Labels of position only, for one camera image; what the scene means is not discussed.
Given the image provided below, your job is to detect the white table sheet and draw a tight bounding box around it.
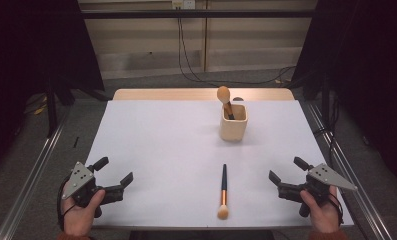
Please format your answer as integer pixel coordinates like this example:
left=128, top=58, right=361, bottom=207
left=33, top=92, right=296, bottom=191
left=84, top=99, right=355, bottom=230

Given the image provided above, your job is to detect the hand-held gripper cable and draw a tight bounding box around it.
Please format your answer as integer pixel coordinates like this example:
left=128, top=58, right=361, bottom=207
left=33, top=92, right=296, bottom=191
left=55, top=176, right=74, bottom=234
left=327, top=192, right=345, bottom=224

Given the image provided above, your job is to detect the person's right hand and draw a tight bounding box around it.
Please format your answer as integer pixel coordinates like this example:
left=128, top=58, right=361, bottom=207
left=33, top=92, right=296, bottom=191
left=299, top=185, right=344, bottom=234

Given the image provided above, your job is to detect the makeup brush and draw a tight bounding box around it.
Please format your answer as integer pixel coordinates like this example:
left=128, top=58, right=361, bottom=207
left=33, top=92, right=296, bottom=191
left=217, top=163, right=230, bottom=221
left=216, top=85, right=236, bottom=121

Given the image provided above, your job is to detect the black floor cable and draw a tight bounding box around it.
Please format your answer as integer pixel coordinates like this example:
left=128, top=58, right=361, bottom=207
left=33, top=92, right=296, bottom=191
left=177, top=6, right=297, bottom=86

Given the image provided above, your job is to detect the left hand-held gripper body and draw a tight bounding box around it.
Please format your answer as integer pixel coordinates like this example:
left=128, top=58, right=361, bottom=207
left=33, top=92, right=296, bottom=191
left=61, top=161, right=124, bottom=219

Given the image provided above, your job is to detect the thin black cable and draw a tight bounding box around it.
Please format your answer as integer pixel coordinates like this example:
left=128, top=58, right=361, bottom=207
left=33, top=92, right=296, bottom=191
left=314, top=98, right=341, bottom=168

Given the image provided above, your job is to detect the black metal stand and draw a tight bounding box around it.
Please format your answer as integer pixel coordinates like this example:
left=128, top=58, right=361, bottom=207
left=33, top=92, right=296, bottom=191
left=45, top=78, right=59, bottom=139

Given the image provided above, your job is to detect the right hand-held gripper cable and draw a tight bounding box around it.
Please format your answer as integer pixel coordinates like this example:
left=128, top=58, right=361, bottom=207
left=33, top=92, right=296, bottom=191
left=327, top=192, right=345, bottom=224

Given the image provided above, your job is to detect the person's left hand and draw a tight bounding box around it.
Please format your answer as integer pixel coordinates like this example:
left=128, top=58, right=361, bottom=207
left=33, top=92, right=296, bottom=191
left=61, top=184, right=106, bottom=238

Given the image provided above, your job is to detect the black curtain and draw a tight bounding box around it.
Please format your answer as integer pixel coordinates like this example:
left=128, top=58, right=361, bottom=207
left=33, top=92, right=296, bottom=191
left=0, top=0, right=106, bottom=181
left=290, top=0, right=397, bottom=191

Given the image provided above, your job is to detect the beige square cup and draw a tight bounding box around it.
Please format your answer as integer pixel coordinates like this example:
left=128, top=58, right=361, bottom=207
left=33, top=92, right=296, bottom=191
left=219, top=103, right=249, bottom=142

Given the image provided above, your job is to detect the black horizontal bar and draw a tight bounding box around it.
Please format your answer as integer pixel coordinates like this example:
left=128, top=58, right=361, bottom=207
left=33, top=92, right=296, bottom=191
left=80, top=9, right=317, bottom=19

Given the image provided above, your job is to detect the aluminium rail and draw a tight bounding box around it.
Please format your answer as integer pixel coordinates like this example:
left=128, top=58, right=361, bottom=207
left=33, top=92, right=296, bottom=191
left=302, top=99, right=394, bottom=240
left=0, top=109, right=72, bottom=240

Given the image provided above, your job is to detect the white wall socket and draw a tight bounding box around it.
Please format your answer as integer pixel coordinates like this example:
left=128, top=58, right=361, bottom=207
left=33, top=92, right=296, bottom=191
left=171, top=0, right=196, bottom=10

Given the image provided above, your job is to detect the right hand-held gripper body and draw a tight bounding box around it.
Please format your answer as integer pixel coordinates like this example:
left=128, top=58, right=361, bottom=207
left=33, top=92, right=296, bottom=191
left=277, top=162, right=358, bottom=218

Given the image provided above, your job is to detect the left hand-held gripper cable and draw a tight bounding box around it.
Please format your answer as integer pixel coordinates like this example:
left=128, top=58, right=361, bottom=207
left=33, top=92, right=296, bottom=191
left=55, top=176, right=74, bottom=234

